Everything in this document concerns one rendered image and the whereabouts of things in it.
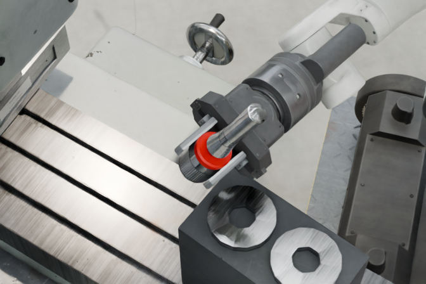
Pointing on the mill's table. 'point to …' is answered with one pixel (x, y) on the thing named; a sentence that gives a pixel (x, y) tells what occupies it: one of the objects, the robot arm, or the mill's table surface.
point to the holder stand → (261, 241)
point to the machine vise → (33, 77)
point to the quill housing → (32, 11)
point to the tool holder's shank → (236, 131)
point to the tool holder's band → (200, 149)
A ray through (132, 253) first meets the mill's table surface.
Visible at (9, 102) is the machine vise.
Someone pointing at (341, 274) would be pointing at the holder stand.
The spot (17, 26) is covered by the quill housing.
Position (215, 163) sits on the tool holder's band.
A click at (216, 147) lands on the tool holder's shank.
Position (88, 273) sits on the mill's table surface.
